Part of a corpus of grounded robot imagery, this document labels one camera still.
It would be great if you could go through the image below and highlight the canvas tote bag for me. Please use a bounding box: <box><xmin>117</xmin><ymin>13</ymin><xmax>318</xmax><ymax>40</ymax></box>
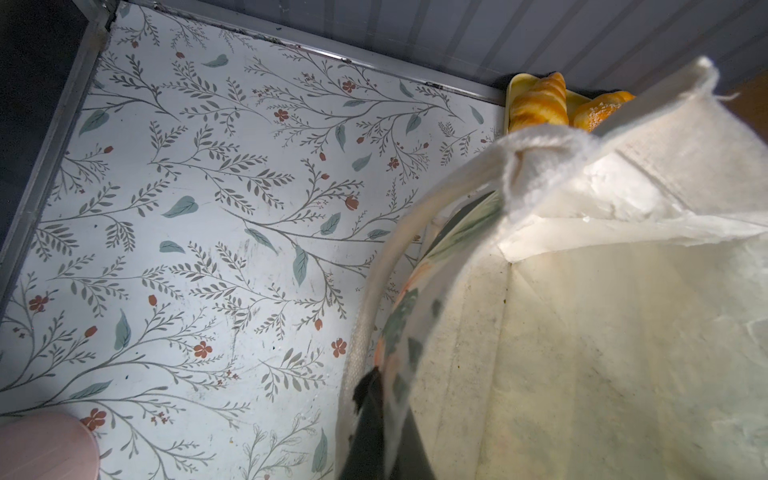
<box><xmin>335</xmin><ymin>57</ymin><xmax>767</xmax><ymax>479</ymax></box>

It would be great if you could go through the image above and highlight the yellow bread tray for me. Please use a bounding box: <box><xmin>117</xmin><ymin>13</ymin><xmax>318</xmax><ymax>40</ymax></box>
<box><xmin>504</xmin><ymin>73</ymin><xmax>589</xmax><ymax>134</ymax></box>

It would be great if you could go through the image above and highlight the braided bread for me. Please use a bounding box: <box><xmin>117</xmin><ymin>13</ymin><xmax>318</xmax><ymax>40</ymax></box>
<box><xmin>508</xmin><ymin>72</ymin><xmax>570</xmax><ymax>133</ymax></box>

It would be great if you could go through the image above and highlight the sugared bun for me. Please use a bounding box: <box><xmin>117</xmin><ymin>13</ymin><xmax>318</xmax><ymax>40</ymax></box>
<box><xmin>571</xmin><ymin>91</ymin><xmax>635</xmax><ymax>132</ymax></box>

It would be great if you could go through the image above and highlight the pink pencil cup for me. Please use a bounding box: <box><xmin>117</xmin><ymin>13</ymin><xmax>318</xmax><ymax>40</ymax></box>
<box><xmin>1</xmin><ymin>413</ymin><xmax>100</xmax><ymax>480</ymax></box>

